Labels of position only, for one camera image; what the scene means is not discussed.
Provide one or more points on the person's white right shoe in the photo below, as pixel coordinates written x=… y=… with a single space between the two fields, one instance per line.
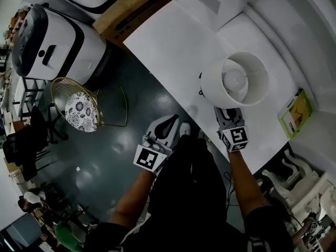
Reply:
x=203 y=135

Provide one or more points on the person's white left shoe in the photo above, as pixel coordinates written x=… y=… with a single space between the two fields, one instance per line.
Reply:
x=185 y=128

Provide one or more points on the brown cardboard box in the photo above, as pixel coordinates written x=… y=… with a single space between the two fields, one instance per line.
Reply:
x=123 y=17

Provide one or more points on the floral round cushion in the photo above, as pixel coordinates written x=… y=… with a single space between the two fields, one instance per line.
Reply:
x=81 y=111

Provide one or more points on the white table lamp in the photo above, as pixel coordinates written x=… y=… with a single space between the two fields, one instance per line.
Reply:
x=214 y=83

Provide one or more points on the person's right forearm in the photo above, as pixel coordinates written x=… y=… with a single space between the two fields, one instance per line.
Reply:
x=244 y=182

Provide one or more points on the white ornate chair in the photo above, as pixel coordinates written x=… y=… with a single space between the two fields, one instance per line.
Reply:
x=302 y=177

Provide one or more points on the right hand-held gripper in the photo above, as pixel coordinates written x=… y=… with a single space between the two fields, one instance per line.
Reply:
x=237 y=138

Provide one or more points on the black office chair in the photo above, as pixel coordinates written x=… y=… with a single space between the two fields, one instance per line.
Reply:
x=29 y=146

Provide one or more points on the green and white box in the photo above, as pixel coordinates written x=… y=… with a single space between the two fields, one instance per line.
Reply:
x=296 y=114

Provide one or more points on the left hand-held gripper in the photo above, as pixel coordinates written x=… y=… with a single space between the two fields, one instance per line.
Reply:
x=164 y=140

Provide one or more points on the person's left forearm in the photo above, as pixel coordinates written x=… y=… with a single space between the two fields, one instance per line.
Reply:
x=131 y=201

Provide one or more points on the large white and black robot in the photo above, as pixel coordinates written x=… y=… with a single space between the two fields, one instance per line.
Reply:
x=63 y=43

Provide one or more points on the black metal frame table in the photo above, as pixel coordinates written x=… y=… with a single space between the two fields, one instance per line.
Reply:
x=26 y=93

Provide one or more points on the person's white shoe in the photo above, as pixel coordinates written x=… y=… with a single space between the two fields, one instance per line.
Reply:
x=203 y=135
x=185 y=128

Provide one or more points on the person's black shirt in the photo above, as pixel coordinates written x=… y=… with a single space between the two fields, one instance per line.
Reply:
x=183 y=240

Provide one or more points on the green chair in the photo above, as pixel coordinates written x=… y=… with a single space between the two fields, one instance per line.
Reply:
x=65 y=235

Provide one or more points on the person's black trousers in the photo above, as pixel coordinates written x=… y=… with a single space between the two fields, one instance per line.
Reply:
x=189 y=182

